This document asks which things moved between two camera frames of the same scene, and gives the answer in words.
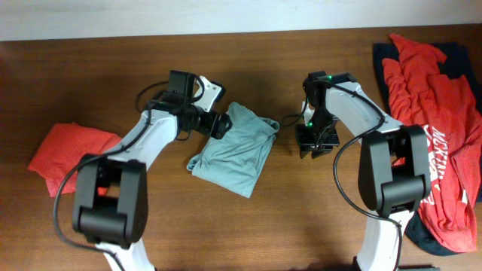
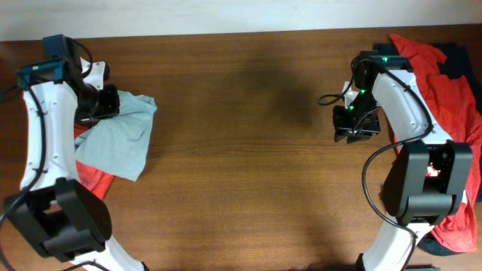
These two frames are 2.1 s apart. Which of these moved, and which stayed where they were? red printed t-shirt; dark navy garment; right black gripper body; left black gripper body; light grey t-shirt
Moved: light grey t-shirt; left black gripper body; right black gripper body
Stayed: red printed t-shirt; dark navy garment
